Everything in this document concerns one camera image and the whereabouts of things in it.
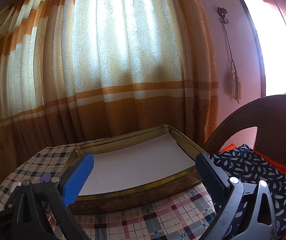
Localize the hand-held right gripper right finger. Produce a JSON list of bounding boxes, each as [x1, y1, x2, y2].
[[195, 152, 278, 240]]

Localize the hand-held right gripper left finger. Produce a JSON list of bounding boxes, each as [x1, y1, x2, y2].
[[0, 152, 95, 240]]

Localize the gold metal tin tray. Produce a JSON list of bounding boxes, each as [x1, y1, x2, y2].
[[58, 124, 210, 215]]

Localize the navy feather-print cushion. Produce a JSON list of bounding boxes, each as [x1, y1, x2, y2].
[[208, 144, 286, 240]]

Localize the white paper liner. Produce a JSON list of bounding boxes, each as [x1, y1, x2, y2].
[[77, 132, 196, 197]]

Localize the plaid tablecloth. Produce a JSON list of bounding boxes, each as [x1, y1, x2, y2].
[[0, 139, 217, 240]]

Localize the orange cushion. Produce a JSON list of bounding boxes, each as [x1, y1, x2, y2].
[[219, 144, 286, 240]]

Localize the brown wicker chair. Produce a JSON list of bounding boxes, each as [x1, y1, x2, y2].
[[203, 95, 286, 175]]

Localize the cream and orange curtain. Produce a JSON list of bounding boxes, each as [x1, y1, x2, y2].
[[0, 0, 219, 200]]

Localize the tasselled curtain tieback rope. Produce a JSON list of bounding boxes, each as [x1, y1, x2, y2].
[[221, 21, 242, 104]]

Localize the metal wall hook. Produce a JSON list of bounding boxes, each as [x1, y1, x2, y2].
[[217, 6, 229, 24]]

